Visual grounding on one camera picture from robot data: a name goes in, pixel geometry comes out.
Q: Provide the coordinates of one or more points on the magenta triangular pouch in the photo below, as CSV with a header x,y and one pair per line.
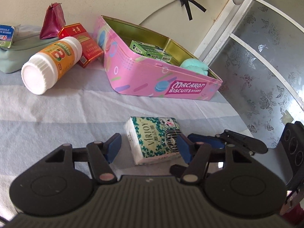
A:
x,y
52,21

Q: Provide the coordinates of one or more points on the frosted floral glass door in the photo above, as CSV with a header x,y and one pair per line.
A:
x,y
261,52

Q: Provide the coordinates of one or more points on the green carton box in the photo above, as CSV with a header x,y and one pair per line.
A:
x,y
152,52

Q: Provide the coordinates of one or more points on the blue striped bed sheet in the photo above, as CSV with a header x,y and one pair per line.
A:
x,y
59,114

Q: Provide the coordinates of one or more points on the green floral tissue pack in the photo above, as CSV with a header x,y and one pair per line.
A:
x,y
152,139

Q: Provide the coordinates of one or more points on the white bottle orange label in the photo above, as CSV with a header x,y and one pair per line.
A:
x,y
47,63

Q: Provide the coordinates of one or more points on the mint green pencil case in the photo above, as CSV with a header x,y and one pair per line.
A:
x,y
14,58

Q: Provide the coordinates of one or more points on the blue white medicine box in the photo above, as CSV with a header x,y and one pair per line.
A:
x,y
6,36

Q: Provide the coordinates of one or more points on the red cigarette box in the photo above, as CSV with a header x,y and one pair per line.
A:
x,y
91,47

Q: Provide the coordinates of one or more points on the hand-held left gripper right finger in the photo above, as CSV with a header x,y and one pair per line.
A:
x,y
184,148

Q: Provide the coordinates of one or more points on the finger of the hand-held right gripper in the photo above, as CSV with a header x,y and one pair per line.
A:
x,y
209,141

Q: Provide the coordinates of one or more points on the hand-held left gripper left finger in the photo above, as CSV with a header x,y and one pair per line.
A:
x,y
114,147

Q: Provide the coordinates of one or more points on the mint green rolled cloth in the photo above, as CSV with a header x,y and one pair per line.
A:
x,y
194,66

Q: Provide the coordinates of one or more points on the pink biscuit tin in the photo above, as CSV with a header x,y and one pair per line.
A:
x,y
142,77

